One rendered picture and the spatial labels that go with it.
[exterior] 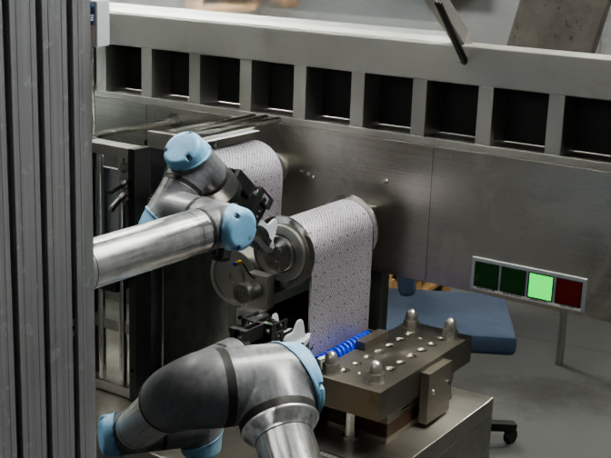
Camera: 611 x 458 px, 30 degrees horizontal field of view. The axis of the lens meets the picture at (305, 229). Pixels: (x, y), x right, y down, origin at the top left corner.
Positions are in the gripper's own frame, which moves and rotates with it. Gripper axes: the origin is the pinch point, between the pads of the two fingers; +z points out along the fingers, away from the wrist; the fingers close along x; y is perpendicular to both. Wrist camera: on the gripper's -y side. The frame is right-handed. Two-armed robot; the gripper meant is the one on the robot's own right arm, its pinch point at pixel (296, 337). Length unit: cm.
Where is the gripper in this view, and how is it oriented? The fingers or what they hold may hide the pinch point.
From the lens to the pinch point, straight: 227.1
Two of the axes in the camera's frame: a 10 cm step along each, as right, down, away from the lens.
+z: 5.6, -2.0, 8.1
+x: -8.3, -1.7, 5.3
